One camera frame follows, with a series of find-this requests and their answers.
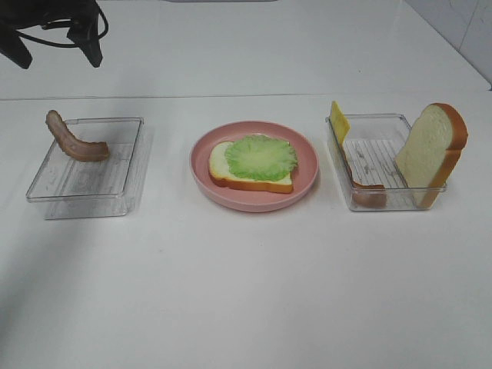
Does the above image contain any bacon strip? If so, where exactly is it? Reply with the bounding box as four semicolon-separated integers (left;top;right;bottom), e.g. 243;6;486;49
344;153;387;209
45;110;110;162

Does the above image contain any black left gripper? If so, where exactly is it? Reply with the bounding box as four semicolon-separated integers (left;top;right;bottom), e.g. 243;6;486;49
1;0;103;69

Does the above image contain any white bread slice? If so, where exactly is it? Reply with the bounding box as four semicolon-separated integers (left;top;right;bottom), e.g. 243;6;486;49
208;141;297;194
395;103;468;208

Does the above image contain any clear right plastic tray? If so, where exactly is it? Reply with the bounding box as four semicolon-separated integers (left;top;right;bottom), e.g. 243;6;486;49
326;113;447;211

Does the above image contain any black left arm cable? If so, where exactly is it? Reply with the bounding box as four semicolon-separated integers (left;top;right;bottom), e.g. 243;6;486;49
15;0;110;48

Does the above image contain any clear left plastic tray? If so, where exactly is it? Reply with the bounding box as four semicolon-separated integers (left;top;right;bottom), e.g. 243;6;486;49
26;117;152;220

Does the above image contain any yellow cheese slice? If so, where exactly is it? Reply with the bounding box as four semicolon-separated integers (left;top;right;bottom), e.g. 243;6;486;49
329;101;351;158

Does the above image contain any pink round plate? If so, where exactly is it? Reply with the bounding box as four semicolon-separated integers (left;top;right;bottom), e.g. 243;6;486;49
190;121;319;212

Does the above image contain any green lettuce leaf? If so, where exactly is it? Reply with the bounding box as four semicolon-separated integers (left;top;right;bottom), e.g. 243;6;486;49
224;135;298;181

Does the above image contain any clear plastic tray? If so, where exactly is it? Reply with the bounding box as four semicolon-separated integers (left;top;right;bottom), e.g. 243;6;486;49
26;117;152;220
326;113;447;211

